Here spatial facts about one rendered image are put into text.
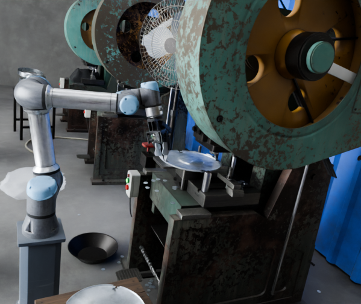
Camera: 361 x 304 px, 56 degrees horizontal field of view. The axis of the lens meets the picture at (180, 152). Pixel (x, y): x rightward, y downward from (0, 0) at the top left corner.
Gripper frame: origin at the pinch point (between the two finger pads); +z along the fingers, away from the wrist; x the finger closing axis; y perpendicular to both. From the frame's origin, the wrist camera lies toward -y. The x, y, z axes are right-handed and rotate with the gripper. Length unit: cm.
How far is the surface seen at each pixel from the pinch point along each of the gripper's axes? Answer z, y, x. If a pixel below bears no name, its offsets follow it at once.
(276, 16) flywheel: -48, 18, 57
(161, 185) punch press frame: 15.0, -5.6, -7.0
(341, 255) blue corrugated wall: 99, -91, 77
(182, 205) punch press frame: 19.3, 12.2, 10.0
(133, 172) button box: 9.2, -12.2, -24.9
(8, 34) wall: -188, -423, -479
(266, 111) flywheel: -17, 16, 50
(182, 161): 3.3, -4.0, 7.2
